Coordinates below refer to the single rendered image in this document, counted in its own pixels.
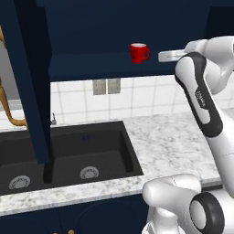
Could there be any dark blue base cabinet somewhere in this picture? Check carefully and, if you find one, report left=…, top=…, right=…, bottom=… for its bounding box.
left=0, top=193, right=154, bottom=234

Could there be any grey wall socket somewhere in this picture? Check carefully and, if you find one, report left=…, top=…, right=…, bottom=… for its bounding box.
left=107, top=78, right=122, bottom=95
left=92, top=79, right=107, bottom=96

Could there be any black double sink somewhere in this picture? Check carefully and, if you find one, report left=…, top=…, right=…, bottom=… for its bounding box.
left=0, top=120, right=144, bottom=197

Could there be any dark blue wall cabinet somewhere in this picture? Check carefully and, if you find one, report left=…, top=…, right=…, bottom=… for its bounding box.
left=36, top=0, right=234, bottom=83

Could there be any red mug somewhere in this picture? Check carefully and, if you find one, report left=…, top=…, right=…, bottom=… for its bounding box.
left=130, top=42, right=151, bottom=65

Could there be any gold tap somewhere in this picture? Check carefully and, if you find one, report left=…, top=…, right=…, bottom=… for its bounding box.
left=0, top=27, right=29, bottom=131

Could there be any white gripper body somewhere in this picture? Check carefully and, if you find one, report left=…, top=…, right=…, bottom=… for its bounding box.
left=157, top=49, right=187, bottom=63

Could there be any dark blue cabinet door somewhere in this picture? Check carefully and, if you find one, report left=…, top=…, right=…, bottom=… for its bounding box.
left=0, top=0, right=53, bottom=165

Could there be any small silver soap dispenser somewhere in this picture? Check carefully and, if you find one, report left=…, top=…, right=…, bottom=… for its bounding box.
left=50, top=112, right=59, bottom=126

